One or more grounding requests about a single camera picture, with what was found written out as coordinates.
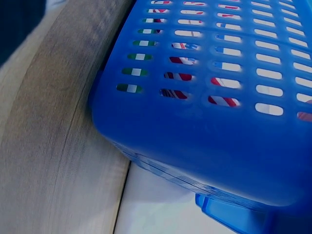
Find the blue slotted plastic basket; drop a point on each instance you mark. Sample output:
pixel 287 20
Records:
pixel 200 146

